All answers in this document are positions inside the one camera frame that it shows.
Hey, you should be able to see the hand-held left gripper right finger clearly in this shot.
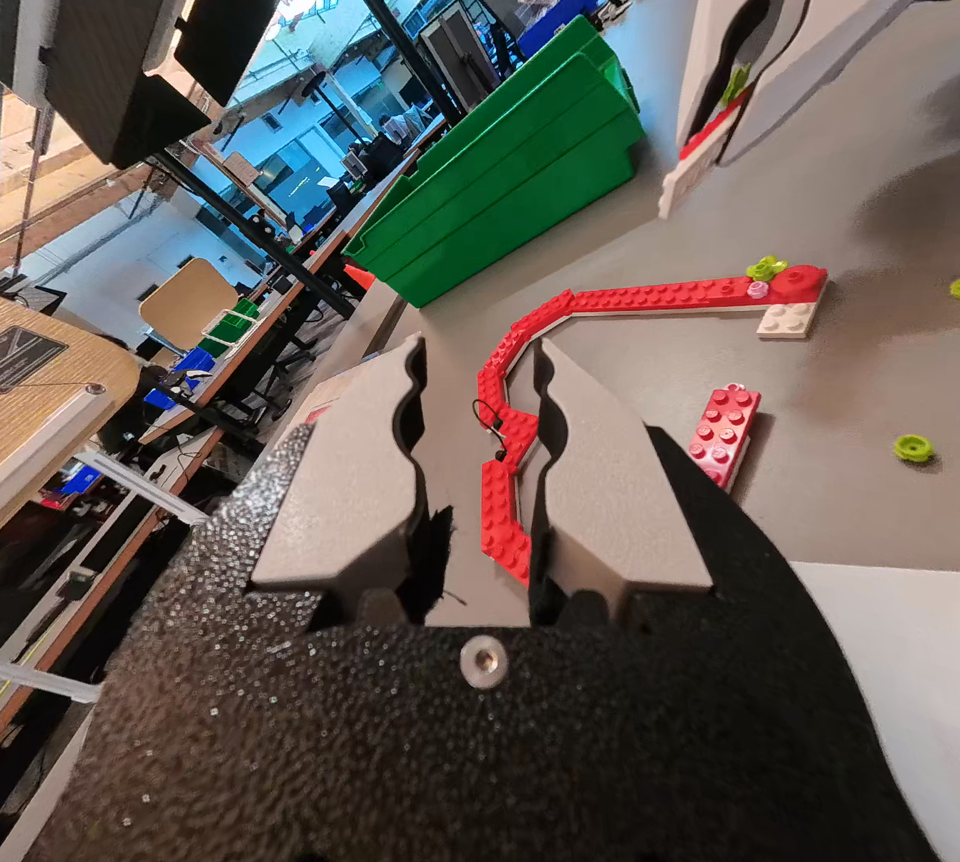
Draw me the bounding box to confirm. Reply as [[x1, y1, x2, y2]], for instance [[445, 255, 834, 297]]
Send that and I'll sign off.
[[531, 337, 714, 597]]

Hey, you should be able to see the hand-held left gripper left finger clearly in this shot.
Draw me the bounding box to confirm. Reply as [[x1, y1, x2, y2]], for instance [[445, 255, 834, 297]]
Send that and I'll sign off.
[[251, 333, 429, 589]]

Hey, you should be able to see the red and white lego piece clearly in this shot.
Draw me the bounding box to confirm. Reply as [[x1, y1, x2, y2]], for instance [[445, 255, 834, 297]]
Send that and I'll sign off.
[[658, 63, 755, 220]]

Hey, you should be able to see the red curved lego frame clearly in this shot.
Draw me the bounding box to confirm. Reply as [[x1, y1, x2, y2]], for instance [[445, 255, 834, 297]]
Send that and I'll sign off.
[[477, 264, 830, 587]]

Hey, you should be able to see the magenta lego plate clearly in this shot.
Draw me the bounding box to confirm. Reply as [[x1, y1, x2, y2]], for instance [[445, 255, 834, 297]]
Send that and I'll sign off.
[[687, 384, 763, 493]]

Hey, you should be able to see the lego instruction sheet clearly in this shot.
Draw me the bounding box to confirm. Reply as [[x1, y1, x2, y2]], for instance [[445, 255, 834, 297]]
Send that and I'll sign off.
[[787, 560, 960, 862]]

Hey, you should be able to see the white paper with red label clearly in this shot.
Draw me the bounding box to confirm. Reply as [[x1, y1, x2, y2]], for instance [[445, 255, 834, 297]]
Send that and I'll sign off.
[[300, 358, 405, 432]]

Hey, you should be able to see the small green bin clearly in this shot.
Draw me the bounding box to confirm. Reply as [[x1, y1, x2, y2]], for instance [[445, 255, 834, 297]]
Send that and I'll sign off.
[[201, 298, 261, 358]]

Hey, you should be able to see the small blue bin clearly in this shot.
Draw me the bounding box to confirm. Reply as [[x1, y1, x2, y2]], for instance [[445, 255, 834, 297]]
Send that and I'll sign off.
[[144, 347, 216, 410]]

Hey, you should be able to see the green plastic bin stack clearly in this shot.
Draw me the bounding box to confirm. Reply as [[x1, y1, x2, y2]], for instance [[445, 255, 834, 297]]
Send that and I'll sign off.
[[342, 14, 646, 309]]

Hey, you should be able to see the wooden side table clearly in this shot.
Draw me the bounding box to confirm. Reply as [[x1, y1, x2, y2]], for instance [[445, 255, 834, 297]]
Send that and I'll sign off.
[[0, 298, 142, 526]]

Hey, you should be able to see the black mesh panel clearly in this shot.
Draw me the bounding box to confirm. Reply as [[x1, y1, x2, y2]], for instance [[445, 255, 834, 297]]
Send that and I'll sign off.
[[0, 0, 213, 170]]

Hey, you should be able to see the small black lego wire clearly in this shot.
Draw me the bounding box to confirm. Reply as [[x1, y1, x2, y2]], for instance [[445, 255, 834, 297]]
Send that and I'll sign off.
[[471, 398, 508, 463]]

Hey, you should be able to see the black metal rack frame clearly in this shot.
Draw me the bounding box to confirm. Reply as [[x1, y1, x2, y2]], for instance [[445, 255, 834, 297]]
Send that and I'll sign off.
[[146, 0, 466, 319]]

